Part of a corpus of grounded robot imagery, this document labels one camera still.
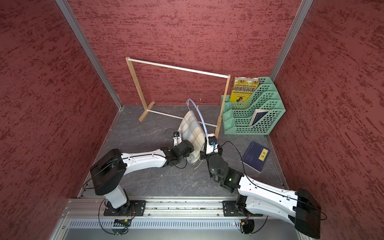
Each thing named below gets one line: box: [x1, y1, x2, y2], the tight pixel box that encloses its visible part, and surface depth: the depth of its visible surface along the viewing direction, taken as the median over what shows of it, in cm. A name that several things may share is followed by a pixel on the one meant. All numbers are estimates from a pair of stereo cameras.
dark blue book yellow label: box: [240, 140, 271, 173], surface depth 94 cm
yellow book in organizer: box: [230, 76, 260, 102], surface depth 106 cm
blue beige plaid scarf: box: [178, 110, 206, 164], surface depth 84 cm
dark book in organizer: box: [249, 109, 270, 126], surface depth 96 cm
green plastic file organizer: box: [223, 77, 286, 135], surface depth 102 cm
